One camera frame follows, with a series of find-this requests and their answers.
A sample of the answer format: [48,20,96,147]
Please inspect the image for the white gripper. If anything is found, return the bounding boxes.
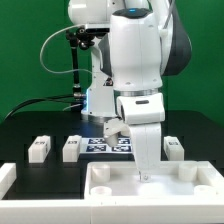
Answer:
[129,123,161,183]

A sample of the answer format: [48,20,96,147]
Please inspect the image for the white desk top tray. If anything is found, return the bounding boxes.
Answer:
[84,161,224,199]

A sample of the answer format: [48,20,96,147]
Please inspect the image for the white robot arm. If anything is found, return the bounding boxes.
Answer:
[68,0,191,182]

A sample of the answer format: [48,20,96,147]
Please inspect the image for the fiducial marker sheet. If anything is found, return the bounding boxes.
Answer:
[80,138,132,154]

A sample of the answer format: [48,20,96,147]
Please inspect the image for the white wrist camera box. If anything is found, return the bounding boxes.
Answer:
[103,93,166,148]

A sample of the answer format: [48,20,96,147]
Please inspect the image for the black cables on table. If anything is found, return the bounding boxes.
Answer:
[3,94,87,119]

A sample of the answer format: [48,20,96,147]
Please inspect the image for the white left rail block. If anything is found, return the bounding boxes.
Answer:
[0,163,17,200]

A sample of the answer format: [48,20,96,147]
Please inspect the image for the white front rail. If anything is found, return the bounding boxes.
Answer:
[0,200,224,224]

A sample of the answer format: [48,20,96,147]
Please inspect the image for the grey depth camera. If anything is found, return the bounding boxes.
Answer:
[85,23,110,35]

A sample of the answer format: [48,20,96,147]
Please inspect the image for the grey camera cable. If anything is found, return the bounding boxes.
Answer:
[39,23,93,75]

